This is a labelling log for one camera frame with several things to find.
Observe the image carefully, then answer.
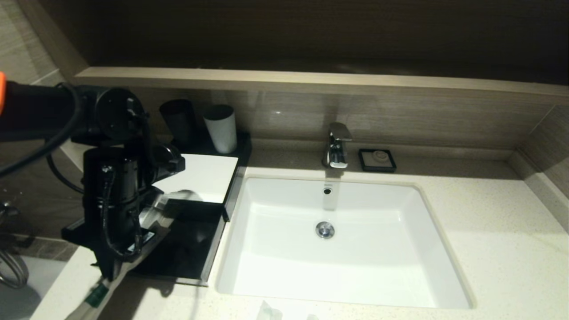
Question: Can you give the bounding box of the glossy black box drawer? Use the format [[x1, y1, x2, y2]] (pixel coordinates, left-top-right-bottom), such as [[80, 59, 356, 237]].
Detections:
[[127, 200, 228, 286]]

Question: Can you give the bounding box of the wooden wall ledge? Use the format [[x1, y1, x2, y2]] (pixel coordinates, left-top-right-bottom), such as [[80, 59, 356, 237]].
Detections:
[[76, 67, 569, 106]]

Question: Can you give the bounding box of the black square soap dish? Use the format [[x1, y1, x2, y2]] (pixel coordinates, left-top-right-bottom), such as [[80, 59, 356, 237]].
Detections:
[[358, 148, 397, 173]]

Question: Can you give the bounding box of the white ceramic sink basin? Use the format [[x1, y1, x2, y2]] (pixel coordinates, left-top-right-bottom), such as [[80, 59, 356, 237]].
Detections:
[[216, 176, 475, 309]]

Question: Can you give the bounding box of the black box with white top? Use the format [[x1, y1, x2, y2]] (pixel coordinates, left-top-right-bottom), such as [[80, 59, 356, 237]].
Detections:
[[151, 131, 252, 223]]

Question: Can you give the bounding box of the grey plastic cup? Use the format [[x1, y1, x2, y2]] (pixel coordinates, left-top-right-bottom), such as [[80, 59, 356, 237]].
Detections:
[[203, 104, 238, 154]]

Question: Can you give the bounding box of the chrome faucet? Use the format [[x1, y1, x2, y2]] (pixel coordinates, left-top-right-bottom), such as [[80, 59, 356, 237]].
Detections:
[[323, 122, 353, 168]]

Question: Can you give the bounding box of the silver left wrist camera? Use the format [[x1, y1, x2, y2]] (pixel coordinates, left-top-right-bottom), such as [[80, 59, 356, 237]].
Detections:
[[140, 192, 178, 232]]

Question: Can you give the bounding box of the black cup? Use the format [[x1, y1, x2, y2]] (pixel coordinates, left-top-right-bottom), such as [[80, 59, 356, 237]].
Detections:
[[160, 99, 198, 147]]

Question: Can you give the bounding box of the chrome sink drain plug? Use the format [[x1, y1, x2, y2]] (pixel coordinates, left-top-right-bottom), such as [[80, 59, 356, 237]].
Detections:
[[316, 220, 336, 239]]

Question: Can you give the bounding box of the dark cable loop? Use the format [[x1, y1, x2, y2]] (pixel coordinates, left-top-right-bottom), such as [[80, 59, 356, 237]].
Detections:
[[0, 249, 30, 289]]

